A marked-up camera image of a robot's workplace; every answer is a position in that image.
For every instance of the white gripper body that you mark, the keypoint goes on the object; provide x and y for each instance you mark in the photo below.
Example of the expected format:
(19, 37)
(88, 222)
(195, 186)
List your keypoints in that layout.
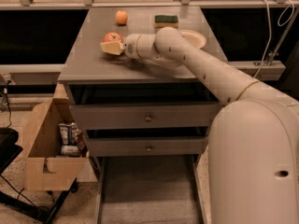
(130, 48)

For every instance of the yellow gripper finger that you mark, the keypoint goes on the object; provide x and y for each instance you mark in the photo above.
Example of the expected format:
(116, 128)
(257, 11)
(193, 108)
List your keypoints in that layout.
(113, 47)

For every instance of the red apple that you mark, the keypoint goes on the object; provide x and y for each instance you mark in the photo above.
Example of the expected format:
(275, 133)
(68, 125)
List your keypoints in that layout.
(112, 36)

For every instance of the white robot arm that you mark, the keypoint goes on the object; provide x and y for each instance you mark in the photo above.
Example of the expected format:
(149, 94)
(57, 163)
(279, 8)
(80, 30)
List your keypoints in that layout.
(253, 141)

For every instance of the grey drawer cabinet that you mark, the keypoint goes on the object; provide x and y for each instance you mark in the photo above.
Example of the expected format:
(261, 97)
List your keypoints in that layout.
(92, 77)

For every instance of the grey top drawer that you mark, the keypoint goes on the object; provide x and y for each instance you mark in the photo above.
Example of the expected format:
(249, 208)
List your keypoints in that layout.
(138, 116)

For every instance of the grey drawer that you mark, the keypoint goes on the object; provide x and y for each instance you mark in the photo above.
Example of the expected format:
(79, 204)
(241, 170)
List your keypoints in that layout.
(149, 190)
(100, 147)
(138, 116)

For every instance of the grey middle drawer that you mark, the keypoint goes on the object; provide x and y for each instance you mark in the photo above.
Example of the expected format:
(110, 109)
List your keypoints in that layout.
(100, 147)

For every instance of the grey bottom drawer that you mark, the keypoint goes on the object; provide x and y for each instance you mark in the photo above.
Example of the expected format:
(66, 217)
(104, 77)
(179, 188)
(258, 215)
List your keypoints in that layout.
(149, 190)

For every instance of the orange fruit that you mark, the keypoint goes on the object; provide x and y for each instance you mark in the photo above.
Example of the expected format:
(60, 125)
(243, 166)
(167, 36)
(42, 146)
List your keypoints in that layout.
(121, 17)

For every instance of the green yellow sponge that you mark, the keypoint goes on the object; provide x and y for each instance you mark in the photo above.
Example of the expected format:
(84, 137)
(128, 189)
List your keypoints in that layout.
(161, 21)

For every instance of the white paper bowl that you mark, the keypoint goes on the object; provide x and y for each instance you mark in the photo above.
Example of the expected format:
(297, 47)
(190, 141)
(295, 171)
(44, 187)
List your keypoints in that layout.
(192, 38)

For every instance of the snack bag in box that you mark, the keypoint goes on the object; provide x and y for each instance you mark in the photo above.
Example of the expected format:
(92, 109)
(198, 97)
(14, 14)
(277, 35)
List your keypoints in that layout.
(72, 143)

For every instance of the cardboard box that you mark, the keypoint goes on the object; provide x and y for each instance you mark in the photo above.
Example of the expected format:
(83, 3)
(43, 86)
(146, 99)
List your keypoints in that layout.
(45, 168)

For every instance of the black chair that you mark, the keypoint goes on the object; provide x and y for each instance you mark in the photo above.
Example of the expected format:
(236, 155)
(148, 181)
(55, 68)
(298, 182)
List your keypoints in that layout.
(9, 150)

